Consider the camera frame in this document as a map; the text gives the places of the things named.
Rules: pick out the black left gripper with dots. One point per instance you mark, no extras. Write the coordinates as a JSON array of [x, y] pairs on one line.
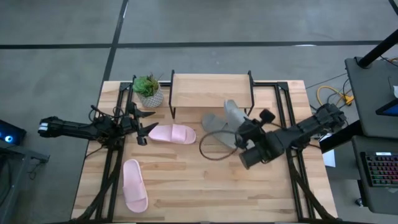
[[127, 124]]

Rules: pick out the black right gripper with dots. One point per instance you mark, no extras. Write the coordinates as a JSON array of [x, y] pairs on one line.
[[252, 132]]

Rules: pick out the pink slide sandal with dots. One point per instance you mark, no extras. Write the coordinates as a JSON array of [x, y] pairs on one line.
[[133, 186], [174, 133]]

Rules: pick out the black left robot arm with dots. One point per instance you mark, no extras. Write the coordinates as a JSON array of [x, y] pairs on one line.
[[71, 127]]

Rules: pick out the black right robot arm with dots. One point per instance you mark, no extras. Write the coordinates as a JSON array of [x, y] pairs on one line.
[[289, 133]]

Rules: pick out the triangle patterned plant pot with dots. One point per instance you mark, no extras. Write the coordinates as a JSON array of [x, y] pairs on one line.
[[152, 100]]

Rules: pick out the green succulent plant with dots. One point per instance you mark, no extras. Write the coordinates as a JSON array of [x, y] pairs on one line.
[[145, 86]]

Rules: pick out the white paper sheet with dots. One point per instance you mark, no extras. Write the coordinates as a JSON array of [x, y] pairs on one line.
[[329, 158]]

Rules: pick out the grey desk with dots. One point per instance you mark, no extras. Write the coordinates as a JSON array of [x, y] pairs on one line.
[[379, 199], [370, 99]]

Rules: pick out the black computer with blue light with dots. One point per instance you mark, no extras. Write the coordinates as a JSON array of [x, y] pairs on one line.
[[12, 132]]

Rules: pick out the backlit black keyboard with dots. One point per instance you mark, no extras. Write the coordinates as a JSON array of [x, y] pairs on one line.
[[382, 169]]

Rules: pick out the dark metal cart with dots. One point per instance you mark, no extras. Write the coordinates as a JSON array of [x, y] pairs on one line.
[[12, 174]]

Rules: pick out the blue screen tablet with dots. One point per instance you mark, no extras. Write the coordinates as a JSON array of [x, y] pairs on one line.
[[390, 109]]

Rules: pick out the black pole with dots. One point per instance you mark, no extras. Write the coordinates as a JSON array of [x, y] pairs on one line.
[[376, 48]]

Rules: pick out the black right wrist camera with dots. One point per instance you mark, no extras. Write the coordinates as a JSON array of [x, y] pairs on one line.
[[267, 116]]

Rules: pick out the wooden shelf with black frame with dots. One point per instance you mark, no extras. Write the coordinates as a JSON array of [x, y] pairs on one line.
[[211, 90]]

